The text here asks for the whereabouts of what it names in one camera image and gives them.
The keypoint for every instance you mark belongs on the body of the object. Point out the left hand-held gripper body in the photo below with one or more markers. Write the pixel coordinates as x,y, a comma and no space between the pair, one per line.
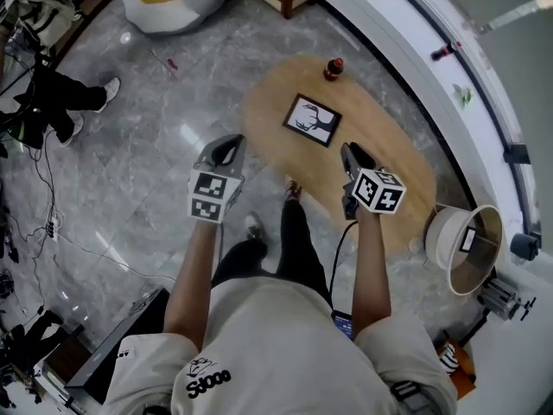
211,197

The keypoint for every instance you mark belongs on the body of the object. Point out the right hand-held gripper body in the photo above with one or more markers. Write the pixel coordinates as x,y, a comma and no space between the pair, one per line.
380,193

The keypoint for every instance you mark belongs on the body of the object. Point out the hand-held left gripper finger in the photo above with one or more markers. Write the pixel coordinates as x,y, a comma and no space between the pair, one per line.
209,154
237,160

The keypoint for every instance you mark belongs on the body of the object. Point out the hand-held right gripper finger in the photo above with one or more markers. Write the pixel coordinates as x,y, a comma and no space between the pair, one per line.
348,167
365,158

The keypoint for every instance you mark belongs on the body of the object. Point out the black framed deer picture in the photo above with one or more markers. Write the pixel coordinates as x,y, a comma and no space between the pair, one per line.
313,121

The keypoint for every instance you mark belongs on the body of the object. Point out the person's right forearm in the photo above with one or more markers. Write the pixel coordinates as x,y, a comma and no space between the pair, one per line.
371,275

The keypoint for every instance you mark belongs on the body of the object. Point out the person's left forearm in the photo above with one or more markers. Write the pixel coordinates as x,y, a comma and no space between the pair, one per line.
194,283

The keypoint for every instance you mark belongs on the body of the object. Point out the wooden oval coffee table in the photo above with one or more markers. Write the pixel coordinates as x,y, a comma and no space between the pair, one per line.
276,154

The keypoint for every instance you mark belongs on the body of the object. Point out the person's left shoe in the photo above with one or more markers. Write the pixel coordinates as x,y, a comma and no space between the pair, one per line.
255,226

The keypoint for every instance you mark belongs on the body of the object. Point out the person's shoe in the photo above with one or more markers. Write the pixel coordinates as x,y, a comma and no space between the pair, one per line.
294,189
255,226

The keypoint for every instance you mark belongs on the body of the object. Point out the person's right shoe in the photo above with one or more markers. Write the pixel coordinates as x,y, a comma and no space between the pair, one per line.
294,189

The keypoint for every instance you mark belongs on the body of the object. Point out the person's left leg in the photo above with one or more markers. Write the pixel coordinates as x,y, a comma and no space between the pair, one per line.
237,262

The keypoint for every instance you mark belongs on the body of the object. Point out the person's leg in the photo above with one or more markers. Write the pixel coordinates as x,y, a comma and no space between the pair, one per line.
237,262
298,249

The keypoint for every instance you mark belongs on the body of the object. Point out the white round waste bin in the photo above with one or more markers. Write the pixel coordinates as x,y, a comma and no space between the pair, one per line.
440,240

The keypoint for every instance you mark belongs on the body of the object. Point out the red-capped cola bottle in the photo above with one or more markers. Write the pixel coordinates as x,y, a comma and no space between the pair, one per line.
334,69
445,51

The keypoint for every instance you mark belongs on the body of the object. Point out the person's right leg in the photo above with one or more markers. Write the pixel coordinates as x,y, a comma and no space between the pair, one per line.
298,249

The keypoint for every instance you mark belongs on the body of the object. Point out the small red floor scrap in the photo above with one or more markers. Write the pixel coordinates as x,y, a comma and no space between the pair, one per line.
172,63

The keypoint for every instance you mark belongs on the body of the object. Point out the white window ledge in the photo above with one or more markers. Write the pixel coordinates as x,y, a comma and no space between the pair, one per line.
410,37

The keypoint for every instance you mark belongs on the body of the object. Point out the phone with blue screen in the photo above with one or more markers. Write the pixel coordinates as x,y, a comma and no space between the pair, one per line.
343,324

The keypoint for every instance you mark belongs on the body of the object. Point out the white egg-shaped bean bag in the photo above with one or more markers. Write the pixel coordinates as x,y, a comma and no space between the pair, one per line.
173,11

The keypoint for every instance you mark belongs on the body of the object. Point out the dark grey window device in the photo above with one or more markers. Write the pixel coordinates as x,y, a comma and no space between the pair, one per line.
525,247

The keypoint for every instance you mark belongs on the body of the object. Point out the grey tripod device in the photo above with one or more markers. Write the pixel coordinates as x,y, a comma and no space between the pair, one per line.
501,296

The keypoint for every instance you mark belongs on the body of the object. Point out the white power strip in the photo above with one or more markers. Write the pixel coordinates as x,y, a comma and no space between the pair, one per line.
52,228

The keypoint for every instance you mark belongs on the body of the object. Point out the person's white t-shirt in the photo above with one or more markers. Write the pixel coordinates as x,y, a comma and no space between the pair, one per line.
281,353

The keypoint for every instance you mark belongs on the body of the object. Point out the striped cushion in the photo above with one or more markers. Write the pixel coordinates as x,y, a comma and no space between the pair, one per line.
449,359

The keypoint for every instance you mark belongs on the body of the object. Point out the black low cabinet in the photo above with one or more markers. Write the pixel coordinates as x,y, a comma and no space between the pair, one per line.
112,348

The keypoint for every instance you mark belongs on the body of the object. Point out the orange sofa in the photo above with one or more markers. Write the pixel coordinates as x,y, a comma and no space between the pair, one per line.
466,370

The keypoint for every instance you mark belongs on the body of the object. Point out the black harness buckle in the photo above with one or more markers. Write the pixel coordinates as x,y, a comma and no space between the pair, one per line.
408,398
155,410

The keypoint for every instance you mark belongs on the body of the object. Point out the black-framed grey rectangular label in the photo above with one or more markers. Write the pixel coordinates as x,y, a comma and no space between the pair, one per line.
467,239

